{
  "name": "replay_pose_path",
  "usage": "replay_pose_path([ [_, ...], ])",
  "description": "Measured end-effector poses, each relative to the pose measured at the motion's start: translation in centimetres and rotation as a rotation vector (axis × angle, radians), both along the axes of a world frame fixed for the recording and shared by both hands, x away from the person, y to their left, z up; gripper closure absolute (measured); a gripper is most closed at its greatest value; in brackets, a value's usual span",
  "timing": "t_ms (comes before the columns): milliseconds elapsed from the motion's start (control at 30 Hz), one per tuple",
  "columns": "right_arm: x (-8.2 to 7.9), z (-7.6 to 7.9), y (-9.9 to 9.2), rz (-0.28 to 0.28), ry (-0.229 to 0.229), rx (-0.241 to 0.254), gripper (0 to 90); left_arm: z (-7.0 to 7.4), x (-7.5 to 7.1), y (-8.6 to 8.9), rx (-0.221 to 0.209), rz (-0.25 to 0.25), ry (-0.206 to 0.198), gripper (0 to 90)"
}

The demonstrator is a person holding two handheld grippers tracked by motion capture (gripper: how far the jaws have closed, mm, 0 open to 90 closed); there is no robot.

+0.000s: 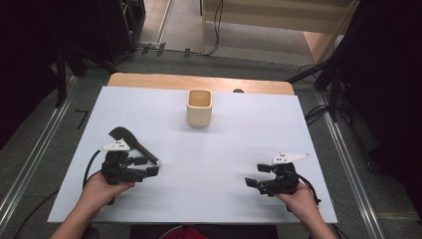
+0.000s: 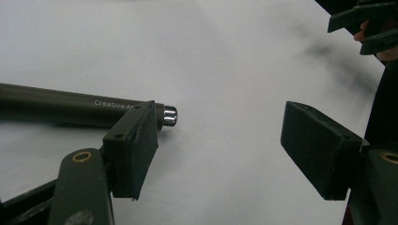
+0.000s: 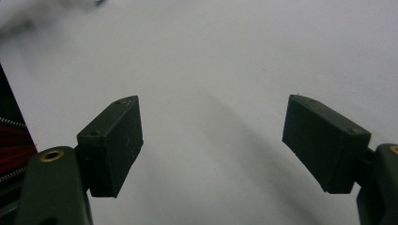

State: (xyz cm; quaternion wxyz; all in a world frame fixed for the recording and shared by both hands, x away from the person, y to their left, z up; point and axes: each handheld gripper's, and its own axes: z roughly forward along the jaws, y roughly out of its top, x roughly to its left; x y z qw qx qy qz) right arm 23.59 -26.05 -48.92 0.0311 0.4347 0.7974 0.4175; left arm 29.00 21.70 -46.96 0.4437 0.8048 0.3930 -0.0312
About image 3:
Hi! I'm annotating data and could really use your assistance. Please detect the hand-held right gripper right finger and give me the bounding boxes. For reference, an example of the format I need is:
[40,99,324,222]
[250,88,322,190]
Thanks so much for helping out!
[282,94,373,195]

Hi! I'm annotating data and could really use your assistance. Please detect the dark red zippered clothing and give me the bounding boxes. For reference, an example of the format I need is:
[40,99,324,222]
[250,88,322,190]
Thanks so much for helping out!
[0,64,38,207]

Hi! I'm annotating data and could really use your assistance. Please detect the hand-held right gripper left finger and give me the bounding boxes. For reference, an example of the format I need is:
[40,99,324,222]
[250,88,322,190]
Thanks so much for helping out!
[74,95,145,199]

